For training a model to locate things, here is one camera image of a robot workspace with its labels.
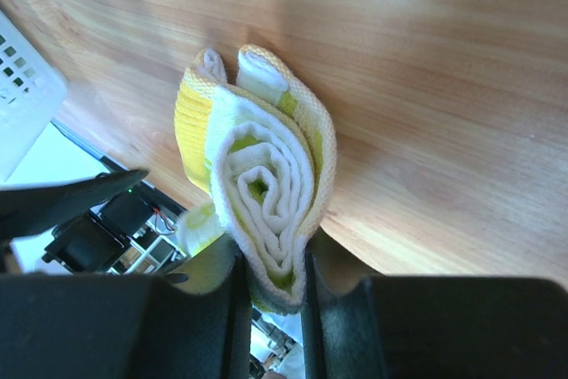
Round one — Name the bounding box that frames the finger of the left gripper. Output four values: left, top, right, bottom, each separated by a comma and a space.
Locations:
1, 170, 148, 241

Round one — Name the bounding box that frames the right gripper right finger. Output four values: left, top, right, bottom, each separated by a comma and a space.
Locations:
302, 231, 567, 378

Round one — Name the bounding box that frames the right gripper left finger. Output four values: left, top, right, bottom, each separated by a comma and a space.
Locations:
1, 237, 252, 378

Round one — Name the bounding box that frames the lime yellow towel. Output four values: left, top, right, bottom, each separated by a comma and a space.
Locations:
174, 44, 337, 314

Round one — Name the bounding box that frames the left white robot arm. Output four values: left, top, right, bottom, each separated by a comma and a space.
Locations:
1, 169, 148, 274

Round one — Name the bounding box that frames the white perforated plastic basket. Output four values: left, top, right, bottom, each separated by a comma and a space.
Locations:
1, 15, 67, 182

